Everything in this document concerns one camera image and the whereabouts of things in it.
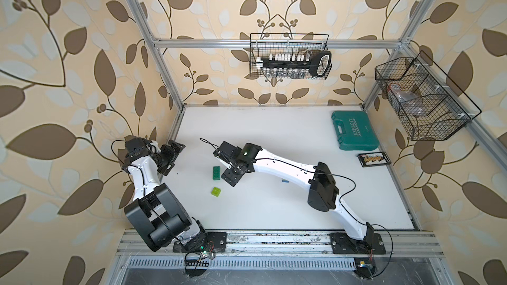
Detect lime green small lego brick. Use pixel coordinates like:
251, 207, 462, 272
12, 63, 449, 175
211, 187, 221, 197

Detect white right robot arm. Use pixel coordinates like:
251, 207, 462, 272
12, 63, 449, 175
213, 141, 374, 243

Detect green long lego brick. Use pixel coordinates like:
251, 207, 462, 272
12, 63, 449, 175
212, 166, 220, 181

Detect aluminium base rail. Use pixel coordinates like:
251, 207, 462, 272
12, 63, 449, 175
116, 230, 444, 271

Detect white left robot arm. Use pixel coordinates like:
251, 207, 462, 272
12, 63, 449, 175
121, 137, 207, 252

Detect plastic bag in basket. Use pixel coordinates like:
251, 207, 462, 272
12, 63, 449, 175
386, 83, 426, 116

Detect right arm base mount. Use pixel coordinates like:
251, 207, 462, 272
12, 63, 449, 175
330, 232, 387, 255

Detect green plastic tool case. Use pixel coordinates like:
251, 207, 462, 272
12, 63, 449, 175
331, 111, 379, 151

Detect right wire basket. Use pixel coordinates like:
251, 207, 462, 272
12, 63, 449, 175
374, 51, 482, 141

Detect wire basket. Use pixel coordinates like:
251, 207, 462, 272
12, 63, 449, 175
374, 51, 482, 141
249, 32, 332, 81

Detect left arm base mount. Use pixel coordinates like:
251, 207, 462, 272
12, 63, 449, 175
172, 232, 227, 253

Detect black socket tool set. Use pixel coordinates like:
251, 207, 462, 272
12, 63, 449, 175
253, 50, 332, 79

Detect black battery charging board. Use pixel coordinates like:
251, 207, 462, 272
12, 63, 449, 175
357, 152, 392, 168

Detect back wire basket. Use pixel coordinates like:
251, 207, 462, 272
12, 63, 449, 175
249, 32, 332, 81

